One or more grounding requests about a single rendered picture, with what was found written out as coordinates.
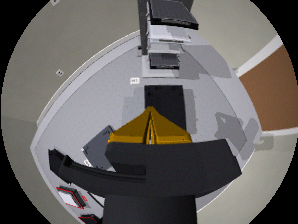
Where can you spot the dark grey shelf rack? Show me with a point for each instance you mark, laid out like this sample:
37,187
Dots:
156,48

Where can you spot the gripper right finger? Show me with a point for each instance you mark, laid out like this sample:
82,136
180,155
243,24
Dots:
165,131

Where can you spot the white microplate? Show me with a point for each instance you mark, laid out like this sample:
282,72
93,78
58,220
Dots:
68,198

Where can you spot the grey perforated base plate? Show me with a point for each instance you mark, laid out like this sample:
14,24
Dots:
109,98

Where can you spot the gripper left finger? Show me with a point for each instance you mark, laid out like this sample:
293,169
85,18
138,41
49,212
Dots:
135,131

